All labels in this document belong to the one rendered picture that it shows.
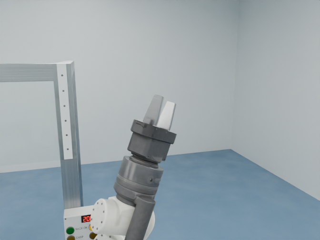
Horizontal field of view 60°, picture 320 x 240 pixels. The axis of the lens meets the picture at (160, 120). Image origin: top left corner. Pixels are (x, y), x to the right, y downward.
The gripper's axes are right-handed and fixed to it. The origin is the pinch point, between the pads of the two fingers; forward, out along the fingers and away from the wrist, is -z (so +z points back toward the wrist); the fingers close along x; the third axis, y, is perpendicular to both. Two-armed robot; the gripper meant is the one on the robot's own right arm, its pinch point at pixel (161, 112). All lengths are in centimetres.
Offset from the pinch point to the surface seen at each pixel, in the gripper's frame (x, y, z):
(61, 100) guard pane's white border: -13, 49, 5
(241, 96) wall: -412, 124, -96
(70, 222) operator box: -27, 39, 45
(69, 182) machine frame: -26, 46, 33
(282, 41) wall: -326, 65, -163
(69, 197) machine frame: -28, 45, 38
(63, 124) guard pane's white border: -17, 48, 13
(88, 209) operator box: -32, 38, 41
